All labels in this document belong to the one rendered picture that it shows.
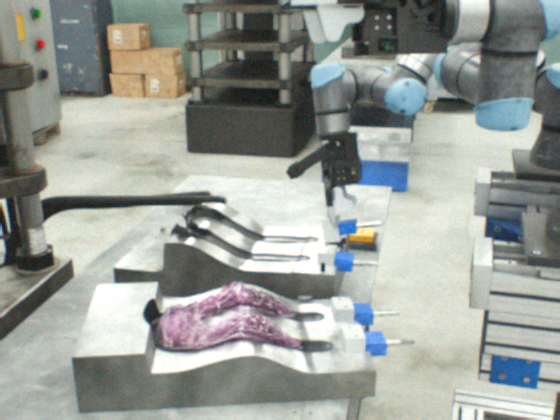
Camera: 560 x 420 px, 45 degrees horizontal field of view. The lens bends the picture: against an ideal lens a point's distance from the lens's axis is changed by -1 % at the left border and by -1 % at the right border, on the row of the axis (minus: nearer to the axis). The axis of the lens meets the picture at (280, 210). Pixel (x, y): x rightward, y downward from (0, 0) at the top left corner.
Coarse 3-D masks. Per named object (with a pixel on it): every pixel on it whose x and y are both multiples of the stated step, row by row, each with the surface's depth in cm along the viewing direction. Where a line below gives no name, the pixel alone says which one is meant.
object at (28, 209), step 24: (0, 0) 145; (0, 24) 146; (0, 48) 148; (0, 96) 153; (24, 96) 154; (24, 120) 155; (24, 144) 157; (24, 168) 158; (24, 216) 162; (24, 240) 165; (24, 264) 165; (48, 264) 167
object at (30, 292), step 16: (0, 256) 175; (64, 256) 175; (0, 272) 166; (48, 272) 166; (64, 272) 171; (0, 288) 158; (16, 288) 158; (32, 288) 158; (48, 288) 164; (0, 304) 151; (16, 304) 152; (32, 304) 158; (0, 320) 146; (16, 320) 152; (0, 336) 146
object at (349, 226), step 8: (336, 216) 156; (328, 224) 154; (344, 224) 153; (352, 224) 153; (360, 224) 154; (368, 224) 154; (376, 224) 153; (328, 232) 154; (336, 232) 154; (344, 232) 154; (352, 232) 153; (328, 240) 154; (336, 240) 154
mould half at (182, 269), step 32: (224, 224) 159; (256, 224) 167; (128, 256) 157; (160, 256) 157; (192, 256) 146; (224, 256) 147; (160, 288) 150; (192, 288) 149; (288, 288) 143; (320, 288) 142
